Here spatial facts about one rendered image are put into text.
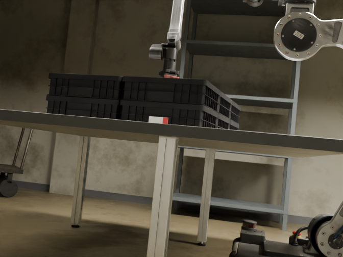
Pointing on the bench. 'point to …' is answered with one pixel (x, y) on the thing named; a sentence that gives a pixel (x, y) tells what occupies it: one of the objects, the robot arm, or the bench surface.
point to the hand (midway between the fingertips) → (166, 91)
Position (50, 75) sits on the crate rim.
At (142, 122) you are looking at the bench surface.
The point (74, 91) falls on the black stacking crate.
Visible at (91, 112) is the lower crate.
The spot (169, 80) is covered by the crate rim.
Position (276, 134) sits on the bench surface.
